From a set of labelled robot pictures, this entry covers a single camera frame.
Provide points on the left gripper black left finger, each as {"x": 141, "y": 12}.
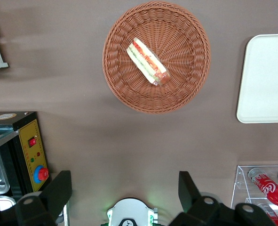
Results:
{"x": 51, "y": 197}

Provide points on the red cola bottle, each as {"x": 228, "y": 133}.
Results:
{"x": 274, "y": 217}
{"x": 270, "y": 190}

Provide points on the clear acrylic bottle rack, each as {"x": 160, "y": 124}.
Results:
{"x": 241, "y": 179}

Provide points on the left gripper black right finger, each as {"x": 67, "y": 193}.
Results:
{"x": 190, "y": 195}

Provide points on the round brown wicker basket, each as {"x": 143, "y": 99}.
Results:
{"x": 176, "y": 35}

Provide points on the cream plastic tray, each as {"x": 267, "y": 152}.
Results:
{"x": 265, "y": 82}

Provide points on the black food warmer yellow panel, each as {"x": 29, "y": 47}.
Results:
{"x": 28, "y": 131}

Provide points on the layered sandwich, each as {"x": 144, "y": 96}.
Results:
{"x": 145, "y": 60}

